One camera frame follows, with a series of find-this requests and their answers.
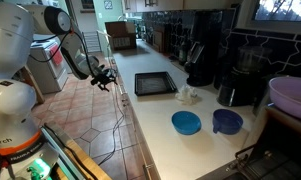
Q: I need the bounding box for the dark blue measuring cup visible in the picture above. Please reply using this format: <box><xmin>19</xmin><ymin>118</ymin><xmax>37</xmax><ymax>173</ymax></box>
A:
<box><xmin>212</xmin><ymin>109</ymin><xmax>243</xmax><ymax>135</ymax></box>

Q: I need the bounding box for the wooden cutting board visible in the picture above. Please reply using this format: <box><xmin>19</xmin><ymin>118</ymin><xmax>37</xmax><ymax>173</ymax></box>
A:
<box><xmin>153</xmin><ymin>27</ymin><xmax>168</xmax><ymax>53</ymax></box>

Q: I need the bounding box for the cardboard box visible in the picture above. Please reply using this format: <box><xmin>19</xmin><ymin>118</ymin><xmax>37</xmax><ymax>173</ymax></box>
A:
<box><xmin>105</xmin><ymin>21</ymin><xmax>136</xmax><ymax>51</ymax></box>

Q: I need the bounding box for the black floor cable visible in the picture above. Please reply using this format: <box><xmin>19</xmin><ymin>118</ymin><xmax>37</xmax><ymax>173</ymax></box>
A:
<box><xmin>97</xmin><ymin>81</ymin><xmax>127</xmax><ymax>167</ymax></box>

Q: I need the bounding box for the purple plastic bowl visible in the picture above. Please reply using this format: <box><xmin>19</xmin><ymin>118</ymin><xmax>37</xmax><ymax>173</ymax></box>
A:
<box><xmin>269</xmin><ymin>76</ymin><xmax>301</xmax><ymax>119</ymax></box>

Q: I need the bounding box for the dish rack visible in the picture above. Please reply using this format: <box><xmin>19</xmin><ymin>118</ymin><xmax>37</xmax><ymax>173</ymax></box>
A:
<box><xmin>223</xmin><ymin>114</ymin><xmax>301</xmax><ymax>180</ymax></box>

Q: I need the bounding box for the crumpled white paper towel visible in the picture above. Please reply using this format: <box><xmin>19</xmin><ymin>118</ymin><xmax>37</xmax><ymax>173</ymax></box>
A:
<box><xmin>175</xmin><ymin>85</ymin><xmax>197</xmax><ymax>105</ymax></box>

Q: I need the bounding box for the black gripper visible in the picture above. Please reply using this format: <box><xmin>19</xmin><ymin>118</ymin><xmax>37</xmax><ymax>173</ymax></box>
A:
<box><xmin>91</xmin><ymin>66</ymin><xmax>116</xmax><ymax>92</ymax></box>

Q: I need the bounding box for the light blue bowl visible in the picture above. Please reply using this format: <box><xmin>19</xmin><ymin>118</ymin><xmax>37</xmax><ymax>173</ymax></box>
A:
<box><xmin>171</xmin><ymin>111</ymin><xmax>201</xmax><ymax>135</ymax></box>

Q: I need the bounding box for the white stove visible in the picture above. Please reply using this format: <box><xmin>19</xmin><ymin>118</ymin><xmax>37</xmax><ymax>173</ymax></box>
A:
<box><xmin>27</xmin><ymin>39</ymin><xmax>68</xmax><ymax>94</ymax></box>

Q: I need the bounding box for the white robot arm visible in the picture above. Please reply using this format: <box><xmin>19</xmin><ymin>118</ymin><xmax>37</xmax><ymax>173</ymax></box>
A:
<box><xmin>0</xmin><ymin>2</ymin><xmax>115</xmax><ymax>157</ymax></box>

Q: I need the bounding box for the black coffee maker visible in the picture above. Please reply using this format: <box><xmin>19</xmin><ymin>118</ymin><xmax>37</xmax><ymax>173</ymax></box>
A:
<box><xmin>187</xmin><ymin>10</ymin><xmax>223</xmax><ymax>87</ymax></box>

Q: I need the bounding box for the black baking tray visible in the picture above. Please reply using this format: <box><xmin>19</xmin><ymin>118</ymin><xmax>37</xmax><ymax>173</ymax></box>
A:
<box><xmin>134</xmin><ymin>72</ymin><xmax>177</xmax><ymax>96</ymax></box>

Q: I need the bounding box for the black blender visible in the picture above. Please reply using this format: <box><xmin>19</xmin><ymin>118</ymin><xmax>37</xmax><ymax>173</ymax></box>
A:
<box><xmin>217</xmin><ymin>46</ymin><xmax>272</xmax><ymax>106</ymax></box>

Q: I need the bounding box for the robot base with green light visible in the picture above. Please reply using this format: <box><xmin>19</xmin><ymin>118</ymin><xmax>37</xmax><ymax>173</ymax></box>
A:
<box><xmin>0</xmin><ymin>122</ymin><xmax>112</xmax><ymax>180</ymax></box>

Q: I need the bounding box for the red towel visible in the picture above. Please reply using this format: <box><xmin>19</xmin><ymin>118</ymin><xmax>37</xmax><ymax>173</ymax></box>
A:
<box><xmin>50</xmin><ymin>45</ymin><xmax>63</xmax><ymax>65</ymax></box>

